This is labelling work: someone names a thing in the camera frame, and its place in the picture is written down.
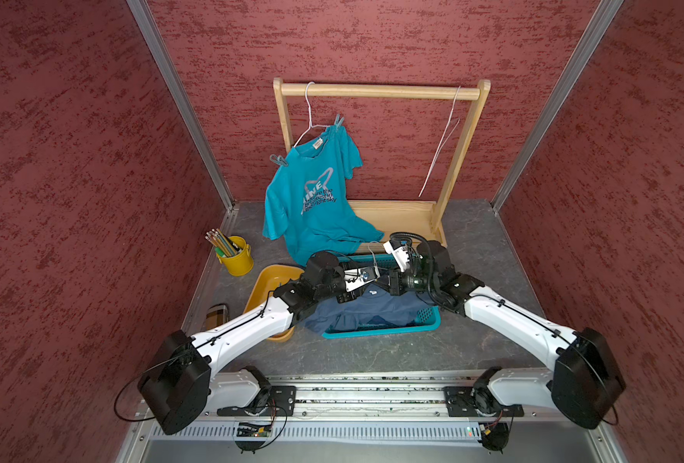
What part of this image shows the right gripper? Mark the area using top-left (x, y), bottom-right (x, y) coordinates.
top-left (375, 265), bottom-right (439, 296)

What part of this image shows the white wire hanger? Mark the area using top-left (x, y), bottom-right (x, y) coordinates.
top-left (348, 242), bottom-right (382, 278)
top-left (292, 81), bottom-right (330, 149)
top-left (417, 86), bottom-right (462, 198)

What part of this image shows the grey-blue t-shirt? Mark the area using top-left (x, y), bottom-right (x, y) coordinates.
top-left (302, 287), bottom-right (436, 336)

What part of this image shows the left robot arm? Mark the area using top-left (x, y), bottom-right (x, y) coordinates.
top-left (137, 252), bottom-right (380, 435)

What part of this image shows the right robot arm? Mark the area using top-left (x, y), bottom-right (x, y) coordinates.
top-left (384, 233), bottom-right (626, 429)

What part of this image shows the grey clothespin on teal shoulder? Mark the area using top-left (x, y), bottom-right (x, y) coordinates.
top-left (269, 154), bottom-right (289, 167)

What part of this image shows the teal plastic basket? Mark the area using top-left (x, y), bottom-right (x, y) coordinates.
top-left (321, 252), bottom-right (442, 340)

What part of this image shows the wooden clothes rack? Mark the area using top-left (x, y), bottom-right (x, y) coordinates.
top-left (273, 77), bottom-right (491, 245)

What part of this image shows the yellow tray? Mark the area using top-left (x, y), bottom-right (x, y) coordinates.
top-left (244, 264), bottom-right (303, 314)

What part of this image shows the teal t-shirt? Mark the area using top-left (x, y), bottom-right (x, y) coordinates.
top-left (263, 125), bottom-right (384, 265)

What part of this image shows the yellow pencil cup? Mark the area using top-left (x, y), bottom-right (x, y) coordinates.
top-left (215, 237), bottom-right (254, 277)

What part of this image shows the brown transparent case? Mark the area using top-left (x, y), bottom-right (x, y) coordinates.
top-left (203, 303), bottom-right (229, 331)

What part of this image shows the coloured pencils bunch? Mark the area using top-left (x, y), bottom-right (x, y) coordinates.
top-left (205, 229), bottom-right (241, 258)

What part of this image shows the right corner aluminium profile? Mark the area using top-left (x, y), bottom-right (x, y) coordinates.
top-left (491, 0), bottom-right (624, 215)

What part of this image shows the corner aluminium profile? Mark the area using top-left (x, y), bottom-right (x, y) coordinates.
top-left (491, 0), bottom-right (624, 215)
top-left (127, 0), bottom-right (236, 214)

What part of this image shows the left corner aluminium profile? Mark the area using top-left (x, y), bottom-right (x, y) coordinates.
top-left (127, 0), bottom-right (236, 214)

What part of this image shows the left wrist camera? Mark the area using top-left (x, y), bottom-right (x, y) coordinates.
top-left (344, 266), bottom-right (380, 292)

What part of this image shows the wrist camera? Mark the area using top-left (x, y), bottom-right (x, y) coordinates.
top-left (384, 237), bottom-right (416, 273)
top-left (344, 266), bottom-right (380, 292)

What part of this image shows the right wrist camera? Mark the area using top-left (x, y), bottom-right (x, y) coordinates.
top-left (384, 237), bottom-right (416, 273)

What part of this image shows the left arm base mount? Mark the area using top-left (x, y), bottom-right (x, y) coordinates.
top-left (217, 386), bottom-right (298, 419)

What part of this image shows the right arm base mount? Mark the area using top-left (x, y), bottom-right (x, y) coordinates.
top-left (444, 386), bottom-right (525, 420)

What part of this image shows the aluminium rail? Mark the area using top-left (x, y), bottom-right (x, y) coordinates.
top-left (134, 370), bottom-right (575, 451)

